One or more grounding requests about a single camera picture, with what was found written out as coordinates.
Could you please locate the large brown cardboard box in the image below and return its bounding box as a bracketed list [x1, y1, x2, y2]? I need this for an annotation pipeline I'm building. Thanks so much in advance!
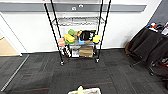
[78, 45, 95, 59]

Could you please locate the blue box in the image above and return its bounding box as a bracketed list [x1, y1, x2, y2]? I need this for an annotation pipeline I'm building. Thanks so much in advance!
[77, 38, 86, 46]

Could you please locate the white printed box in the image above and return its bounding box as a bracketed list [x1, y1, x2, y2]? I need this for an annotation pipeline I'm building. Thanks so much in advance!
[70, 49, 81, 59]

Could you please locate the brown toy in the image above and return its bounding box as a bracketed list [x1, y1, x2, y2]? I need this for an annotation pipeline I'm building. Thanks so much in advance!
[74, 30, 83, 39]

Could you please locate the yellow blue round toy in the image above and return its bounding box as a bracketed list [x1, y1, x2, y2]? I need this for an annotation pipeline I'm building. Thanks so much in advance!
[92, 34, 102, 45]

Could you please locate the yellow orange toy block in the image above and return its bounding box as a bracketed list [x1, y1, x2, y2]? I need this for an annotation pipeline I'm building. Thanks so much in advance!
[63, 33, 77, 45]

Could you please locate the green toy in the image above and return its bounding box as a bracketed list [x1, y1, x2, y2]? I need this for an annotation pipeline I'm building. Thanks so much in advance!
[67, 28, 76, 37]

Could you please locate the yellow white plush toy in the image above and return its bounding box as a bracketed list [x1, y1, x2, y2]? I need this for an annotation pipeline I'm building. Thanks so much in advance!
[76, 85, 85, 93]

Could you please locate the black garment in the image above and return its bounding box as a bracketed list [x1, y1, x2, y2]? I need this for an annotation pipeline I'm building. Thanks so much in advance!
[125, 26, 168, 65]

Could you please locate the black office chair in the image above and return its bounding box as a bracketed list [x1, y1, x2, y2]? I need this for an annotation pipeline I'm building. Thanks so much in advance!
[129, 28, 168, 80]

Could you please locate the black wire shelf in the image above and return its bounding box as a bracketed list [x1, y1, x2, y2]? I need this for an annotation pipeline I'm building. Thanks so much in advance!
[43, 0, 113, 66]

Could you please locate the long grey wall band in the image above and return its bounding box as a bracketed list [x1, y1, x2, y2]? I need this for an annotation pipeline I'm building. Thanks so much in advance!
[0, 2, 148, 14]

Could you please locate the white door frame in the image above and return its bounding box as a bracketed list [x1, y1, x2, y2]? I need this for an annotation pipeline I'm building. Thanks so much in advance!
[0, 13, 28, 56]

